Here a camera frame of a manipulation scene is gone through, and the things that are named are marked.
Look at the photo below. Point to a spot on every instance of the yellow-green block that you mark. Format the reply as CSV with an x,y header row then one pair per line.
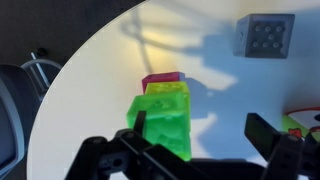
x,y
167,87

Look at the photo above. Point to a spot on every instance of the grey block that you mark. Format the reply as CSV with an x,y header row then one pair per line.
x,y
263,36

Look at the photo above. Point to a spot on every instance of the bright green block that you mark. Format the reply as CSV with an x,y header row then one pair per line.
x,y
167,121

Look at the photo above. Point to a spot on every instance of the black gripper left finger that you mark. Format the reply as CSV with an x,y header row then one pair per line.
x,y
128,152

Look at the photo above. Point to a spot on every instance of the grey office chair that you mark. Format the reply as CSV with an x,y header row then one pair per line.
x,y
19,104

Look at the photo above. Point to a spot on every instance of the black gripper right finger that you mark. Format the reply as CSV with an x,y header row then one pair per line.
x,y
282,151

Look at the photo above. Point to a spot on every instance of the magenta block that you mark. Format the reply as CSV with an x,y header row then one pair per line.
x,y
162,77

